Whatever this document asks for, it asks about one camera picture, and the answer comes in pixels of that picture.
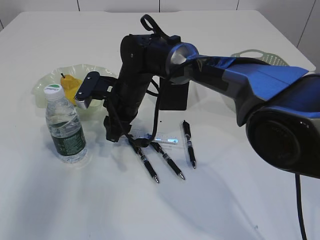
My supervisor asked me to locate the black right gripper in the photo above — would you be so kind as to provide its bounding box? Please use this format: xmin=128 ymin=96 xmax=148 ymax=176
xmin=103 ymin=69 xmax=153 ymax=148

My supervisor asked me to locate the clear plastic ruler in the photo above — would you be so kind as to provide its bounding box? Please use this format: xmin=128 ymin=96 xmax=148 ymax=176
xmin=130 ymin=129 xmax=179 ymax=145

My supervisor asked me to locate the clear plastic water bottle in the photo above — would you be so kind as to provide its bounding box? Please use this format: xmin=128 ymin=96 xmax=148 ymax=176
xmin=43 ymin=83 xmax=87 ymax=164

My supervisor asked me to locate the yellow pear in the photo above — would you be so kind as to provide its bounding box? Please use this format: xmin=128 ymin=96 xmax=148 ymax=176
xmin=60 ymin=73 xmax=82 ymax=106

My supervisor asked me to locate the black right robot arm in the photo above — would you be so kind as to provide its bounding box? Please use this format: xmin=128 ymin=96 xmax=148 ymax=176
xmin=103 ymin=14 xmax=320 ymax=178

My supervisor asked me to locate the black pen middle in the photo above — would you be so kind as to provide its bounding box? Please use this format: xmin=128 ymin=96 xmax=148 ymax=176
xmin=150 ymin=142 xmax=186 ymax=180

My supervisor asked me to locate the black pen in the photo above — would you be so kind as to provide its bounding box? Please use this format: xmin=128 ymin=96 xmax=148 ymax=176
xmin=128 ymin=140 xmax=160 ymax=184
xmin=150 ymin=142 xmax=186 ymax=180
xmin=182 ymin=120 xmax=197 ymax=169

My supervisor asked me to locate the black pen left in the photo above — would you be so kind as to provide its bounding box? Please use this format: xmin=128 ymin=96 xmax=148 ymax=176
xmin=128 ymin=140 xmax=160 ymax=184

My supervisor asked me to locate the green wavy glass plate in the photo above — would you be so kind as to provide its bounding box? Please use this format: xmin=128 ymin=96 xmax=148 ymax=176
xmin=31 ymin=64 xmax=118 ymax=109

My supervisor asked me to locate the black square pen holder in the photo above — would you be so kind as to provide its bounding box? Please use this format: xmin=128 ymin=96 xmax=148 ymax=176
xmin=159 ymin=82 xmax=190 ymax=111

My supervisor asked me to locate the black pen right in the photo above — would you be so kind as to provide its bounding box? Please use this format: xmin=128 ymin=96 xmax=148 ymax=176
xmin=182 ymin=120 xmax=197 ymax=169

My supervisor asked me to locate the green plastic woven basket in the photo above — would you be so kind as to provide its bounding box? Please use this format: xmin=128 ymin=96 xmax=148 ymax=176
xmin=231 ymin=49 xmax=289 ymax=66

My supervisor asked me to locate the black cable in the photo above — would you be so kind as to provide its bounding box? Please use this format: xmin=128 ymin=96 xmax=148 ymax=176
xmin=124 ymin=77 xmax=162 ymax=148

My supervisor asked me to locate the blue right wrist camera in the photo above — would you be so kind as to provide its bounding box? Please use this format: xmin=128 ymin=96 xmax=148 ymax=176
xmin=74 ymin=71 xmax=118 ymax=110

